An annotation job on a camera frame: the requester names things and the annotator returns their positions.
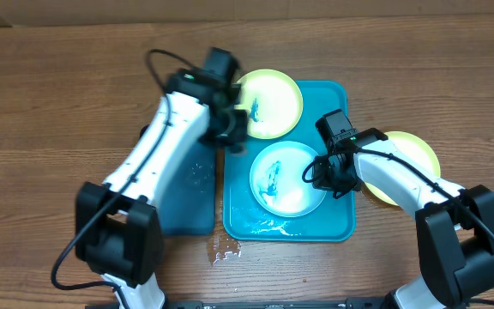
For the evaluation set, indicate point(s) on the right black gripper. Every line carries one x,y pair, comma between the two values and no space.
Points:
325,183

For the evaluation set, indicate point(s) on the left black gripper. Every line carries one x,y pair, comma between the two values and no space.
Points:
238,135

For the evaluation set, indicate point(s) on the teal plastic serving tray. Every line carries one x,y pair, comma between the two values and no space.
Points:
244,218

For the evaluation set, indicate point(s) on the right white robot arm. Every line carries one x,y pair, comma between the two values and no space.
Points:
454,225

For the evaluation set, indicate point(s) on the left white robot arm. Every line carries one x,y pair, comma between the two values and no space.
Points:
117,225

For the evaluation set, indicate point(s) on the yellow-green plate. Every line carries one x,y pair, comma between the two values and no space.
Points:
273,102
416,149

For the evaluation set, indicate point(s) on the black water tray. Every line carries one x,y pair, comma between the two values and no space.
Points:
188,203

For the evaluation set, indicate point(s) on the light blue plate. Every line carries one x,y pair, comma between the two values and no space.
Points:
276,180

